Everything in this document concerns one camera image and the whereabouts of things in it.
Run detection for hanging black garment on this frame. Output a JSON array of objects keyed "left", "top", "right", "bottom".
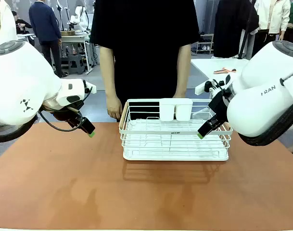
[{"left": 213, "top": 0, "right": 260, "bottom": 59}]

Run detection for white plastic cutlery holder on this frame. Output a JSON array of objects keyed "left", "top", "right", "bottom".
[{"left": 158, "top": 98, "right": 194, "bottom": 122}]

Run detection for person's left forearm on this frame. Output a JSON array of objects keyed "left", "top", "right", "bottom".
[{"left": 174, "top": 43, "right": 192, "bottom": 96}]

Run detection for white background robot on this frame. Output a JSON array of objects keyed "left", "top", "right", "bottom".
[{"left": 69, "top": 4, "right": 92, "bottom": 32}]

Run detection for white background desk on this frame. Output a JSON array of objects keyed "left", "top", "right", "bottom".
[{"left": 60, "top": 33, "right": 94, "bottom": 73}]

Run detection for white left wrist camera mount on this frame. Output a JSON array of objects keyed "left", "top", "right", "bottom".
[{"left": 84, "top": 81, "right": 97, "bottom": 94}]

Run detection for person's right forearm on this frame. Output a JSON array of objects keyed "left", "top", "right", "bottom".
[{"left": 99, "top": 44, "right": 118, "bottom": 99}]

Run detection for white wire dish rack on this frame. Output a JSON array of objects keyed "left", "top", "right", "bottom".
[{"left": 118, "top": 98, "right": 233, "bottom": 162}]

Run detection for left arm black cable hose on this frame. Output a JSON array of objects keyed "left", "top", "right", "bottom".
[{"left": 0, "top": 115, "right": 39, "bottom": 144}]

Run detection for man in navy jacket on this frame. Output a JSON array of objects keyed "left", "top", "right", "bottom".
[{"left": 28, "top": 0, "right": 69, "bottom": 79}]

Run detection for seated person in dark clothes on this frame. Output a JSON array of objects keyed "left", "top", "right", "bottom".
[{"left": 11, "top": 10, "right": 35, "bottom": 47}]

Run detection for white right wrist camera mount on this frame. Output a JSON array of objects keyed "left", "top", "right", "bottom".
[{"left": 194, "top": 78, "right": 216, "bottom": 95}]

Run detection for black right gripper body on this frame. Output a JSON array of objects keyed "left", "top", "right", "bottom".
[{"left": 208, "top": 89, "right": 231, "bottom": 124}]

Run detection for person in white jacket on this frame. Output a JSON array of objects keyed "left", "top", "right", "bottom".
[{"left": 253, "top": 0, "right": 292, "bottom": 56}]

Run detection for white shoe rack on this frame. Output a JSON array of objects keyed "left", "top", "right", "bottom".
[{"left": 195, "top": 33, "right": 215, "bottom": 55}]

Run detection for left gripper thin black cable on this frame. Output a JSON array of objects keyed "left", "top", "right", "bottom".
[{"left": 38, "top": 86, "right": 93, "bottom": 132}]

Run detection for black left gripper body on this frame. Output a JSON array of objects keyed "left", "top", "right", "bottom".
[{"left": 42, "top": 103, "right": 84, "bottom": 128}]

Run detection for grey plastic step stool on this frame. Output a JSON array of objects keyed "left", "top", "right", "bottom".
[{"left": 67, "top": 54, "right": 87, "bottom": 76}]

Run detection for white side table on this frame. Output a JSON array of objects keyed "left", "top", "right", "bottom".
[{"left": 190, "top": 57, "right": 251, "bottom": 90}]

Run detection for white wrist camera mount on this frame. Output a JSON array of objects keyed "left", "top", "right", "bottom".
[
  {"left": 84, "top": 81, "right": 97, "bottom": 94},
  {"left": 194, "top": 78, "right": 216, "bottom": 95}
]

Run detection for person's right hand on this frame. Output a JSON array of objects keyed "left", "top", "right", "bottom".
[{"left": 105, "top": 94, "right": 124, "bottom": 120}]

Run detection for person's black shirt torso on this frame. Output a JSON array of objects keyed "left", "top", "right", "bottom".
[{"left": 89, "top": 0, "right": 201, "bottom": 122}]

